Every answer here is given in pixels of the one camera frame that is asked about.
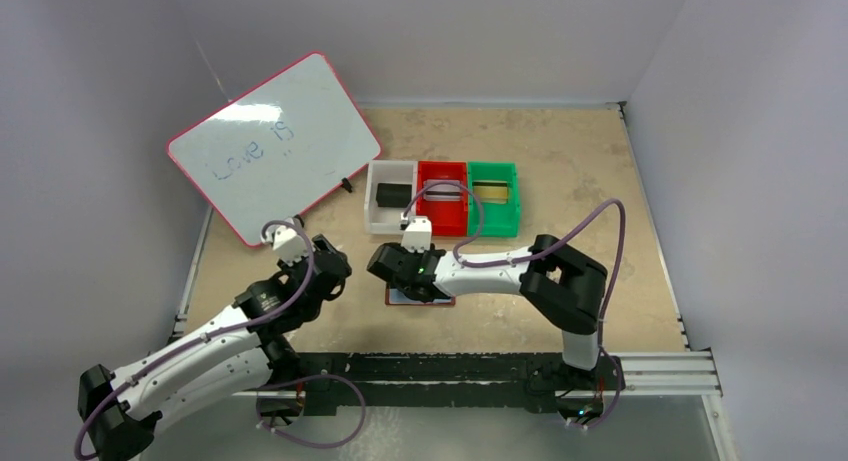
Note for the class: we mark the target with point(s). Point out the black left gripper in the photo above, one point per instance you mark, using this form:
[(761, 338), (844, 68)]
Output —
[(330, 264)]

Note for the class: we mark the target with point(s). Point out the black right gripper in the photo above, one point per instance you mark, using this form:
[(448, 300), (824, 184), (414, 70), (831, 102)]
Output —
[(385, 264)]

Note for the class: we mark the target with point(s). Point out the red leather card holder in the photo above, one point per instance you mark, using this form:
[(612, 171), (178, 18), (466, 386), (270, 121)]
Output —
[(394, 297)]

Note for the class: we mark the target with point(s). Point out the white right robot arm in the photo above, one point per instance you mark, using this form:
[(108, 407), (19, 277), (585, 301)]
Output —
[(567, 287)]

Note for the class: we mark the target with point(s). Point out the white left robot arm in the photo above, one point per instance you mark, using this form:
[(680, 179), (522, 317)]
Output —
[(243, 347)]

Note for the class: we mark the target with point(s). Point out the black card in bin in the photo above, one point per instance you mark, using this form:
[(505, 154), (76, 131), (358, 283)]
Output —
[(393, 195)]

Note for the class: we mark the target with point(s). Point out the gold card in bin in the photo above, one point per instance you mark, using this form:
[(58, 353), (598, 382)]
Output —
[(492, 191)]

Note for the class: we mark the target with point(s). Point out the red plastic bin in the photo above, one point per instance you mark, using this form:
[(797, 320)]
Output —
[(446, 206)]

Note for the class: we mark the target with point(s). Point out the green plastic bin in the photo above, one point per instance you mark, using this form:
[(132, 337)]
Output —
[(499, 220)]

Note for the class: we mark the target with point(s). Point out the pink framed whiteboard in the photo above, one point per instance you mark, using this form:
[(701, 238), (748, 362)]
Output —
[(277, 149)]

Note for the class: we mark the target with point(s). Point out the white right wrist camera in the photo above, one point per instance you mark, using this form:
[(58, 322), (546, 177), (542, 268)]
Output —
[(417, 234)]

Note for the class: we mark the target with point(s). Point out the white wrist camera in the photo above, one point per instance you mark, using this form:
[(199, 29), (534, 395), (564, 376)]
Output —
[(417, 234), (286, 242)]

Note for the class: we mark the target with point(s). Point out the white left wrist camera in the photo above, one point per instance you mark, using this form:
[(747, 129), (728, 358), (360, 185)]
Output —
[(286, 242)]

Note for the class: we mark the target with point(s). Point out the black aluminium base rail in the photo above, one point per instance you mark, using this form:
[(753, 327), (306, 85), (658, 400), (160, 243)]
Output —
[(538, 383)]

